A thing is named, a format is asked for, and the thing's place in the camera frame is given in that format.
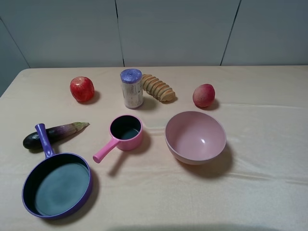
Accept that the dark purple eggplant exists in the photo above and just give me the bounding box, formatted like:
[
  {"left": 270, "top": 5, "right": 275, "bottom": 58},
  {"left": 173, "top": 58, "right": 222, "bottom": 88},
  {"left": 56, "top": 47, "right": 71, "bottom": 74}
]
[{"left": 23, "top": 122, "right": 90, "bottom": 150}]

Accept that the small pink saucepan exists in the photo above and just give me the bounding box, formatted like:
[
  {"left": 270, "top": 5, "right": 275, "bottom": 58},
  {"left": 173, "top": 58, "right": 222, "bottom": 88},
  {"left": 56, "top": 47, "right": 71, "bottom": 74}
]
[{"left": 93, "top": 115, "right": 143, "bottom": 163}]

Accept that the pink bowl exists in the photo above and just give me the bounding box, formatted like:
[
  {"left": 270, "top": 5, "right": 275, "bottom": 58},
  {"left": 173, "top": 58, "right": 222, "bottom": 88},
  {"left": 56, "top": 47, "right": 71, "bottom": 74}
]
[{"left": 165, "top": 111, "right": 227, "bottom": 165}]

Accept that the purple frying pan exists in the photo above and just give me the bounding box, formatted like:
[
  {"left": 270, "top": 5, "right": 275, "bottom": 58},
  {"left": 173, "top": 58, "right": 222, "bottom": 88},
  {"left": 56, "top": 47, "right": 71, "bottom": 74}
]
[{"left": 22, "top": 123, "right": 93, "bottom": 219}]

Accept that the pink red peach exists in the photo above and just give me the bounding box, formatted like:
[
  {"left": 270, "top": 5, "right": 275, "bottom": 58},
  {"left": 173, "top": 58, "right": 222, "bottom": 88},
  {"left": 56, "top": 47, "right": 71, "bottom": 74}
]
[{"left": 192, "top": 84, "right": 215, "bottom": 107}]

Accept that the red apple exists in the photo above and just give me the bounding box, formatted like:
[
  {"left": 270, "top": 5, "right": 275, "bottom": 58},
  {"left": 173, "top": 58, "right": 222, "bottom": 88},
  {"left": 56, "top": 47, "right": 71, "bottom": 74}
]
[{"left": 70, "top": 77, "right": 95, "bottom": 103}]

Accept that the purple-capped wrapped roll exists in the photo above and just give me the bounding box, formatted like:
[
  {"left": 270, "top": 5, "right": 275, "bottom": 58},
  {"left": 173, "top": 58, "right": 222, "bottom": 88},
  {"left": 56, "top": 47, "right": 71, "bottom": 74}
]
[{"left": 120, "top": 68, "right": 143, "bottom": 109}]

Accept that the sliced bread loaf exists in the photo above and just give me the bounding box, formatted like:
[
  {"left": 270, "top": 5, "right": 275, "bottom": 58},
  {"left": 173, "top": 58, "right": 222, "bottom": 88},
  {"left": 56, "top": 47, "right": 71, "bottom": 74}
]
[{"left": 141, "top": 74, "right": 176, "bottom": 102}]

